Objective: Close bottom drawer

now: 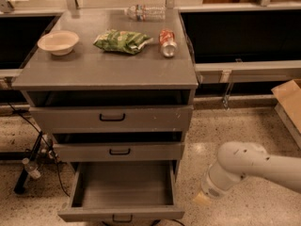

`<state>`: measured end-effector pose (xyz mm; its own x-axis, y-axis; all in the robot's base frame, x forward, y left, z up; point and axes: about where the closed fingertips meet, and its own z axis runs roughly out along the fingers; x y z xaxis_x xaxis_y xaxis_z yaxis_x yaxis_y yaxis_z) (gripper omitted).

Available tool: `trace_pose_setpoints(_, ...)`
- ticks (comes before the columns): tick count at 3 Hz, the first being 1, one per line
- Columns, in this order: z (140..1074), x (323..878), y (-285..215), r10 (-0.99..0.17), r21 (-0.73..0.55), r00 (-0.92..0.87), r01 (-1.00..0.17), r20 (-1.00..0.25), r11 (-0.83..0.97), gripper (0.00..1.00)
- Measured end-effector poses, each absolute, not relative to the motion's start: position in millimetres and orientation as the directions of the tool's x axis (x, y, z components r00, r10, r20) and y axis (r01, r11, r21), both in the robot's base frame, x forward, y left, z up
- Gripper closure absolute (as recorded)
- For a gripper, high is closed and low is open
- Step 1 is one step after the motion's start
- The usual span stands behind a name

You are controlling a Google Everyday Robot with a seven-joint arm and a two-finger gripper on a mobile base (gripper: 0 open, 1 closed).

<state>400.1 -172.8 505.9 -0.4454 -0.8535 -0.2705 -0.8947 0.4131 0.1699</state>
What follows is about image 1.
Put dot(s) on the green chip bag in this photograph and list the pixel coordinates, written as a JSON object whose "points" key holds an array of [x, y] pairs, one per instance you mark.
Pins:
{"points": [[128, 42]]}

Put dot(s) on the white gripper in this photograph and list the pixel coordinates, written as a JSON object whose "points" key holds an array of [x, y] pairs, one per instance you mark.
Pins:
{"points": [[209, 186]]}

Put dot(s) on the grey drawer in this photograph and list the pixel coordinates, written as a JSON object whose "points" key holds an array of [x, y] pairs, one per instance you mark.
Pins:
{"points": [[122, 191], [96, 152], [103, 119]]}

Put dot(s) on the grey metal rail frame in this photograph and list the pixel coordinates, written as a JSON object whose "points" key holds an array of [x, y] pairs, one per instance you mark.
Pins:
{"points": [[241, 72]]}

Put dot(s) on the white bowl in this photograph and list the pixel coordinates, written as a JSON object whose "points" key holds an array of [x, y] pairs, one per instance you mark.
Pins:
{"points": [[58, 43]]}

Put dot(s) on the grey middle drawer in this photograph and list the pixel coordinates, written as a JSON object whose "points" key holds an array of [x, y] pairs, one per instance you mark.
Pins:
{"points": [[96, 152]]}

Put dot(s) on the clear plastic water bottle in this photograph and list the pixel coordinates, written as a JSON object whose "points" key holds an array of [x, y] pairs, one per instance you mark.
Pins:
{"points": [[144, 13]]}

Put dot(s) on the grey bottom drawer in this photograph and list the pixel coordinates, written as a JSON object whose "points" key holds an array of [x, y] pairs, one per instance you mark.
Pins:
{"points": [[122, 191]]}

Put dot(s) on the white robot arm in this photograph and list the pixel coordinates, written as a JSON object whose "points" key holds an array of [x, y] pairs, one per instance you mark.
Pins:
{"points": [[235, 161]]}

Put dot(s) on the grey top drawer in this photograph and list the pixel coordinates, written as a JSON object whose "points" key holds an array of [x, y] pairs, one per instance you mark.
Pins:
{"points": [[103, 119]]}

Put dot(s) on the red soda can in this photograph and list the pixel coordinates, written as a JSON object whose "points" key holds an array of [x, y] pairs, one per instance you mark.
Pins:
{"points": [[168, 45]]}

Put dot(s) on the grey drawer cabinet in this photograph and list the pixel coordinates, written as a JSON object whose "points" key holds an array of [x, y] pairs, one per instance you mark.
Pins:
{"points": [[89, 76]]}

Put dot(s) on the small bottle on floor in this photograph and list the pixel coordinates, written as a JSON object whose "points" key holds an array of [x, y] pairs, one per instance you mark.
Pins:
{"points": [[31, 168]]}

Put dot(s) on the cardboard box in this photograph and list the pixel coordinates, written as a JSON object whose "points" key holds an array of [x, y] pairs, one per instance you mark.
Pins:
{"points": [[289, 96]]}

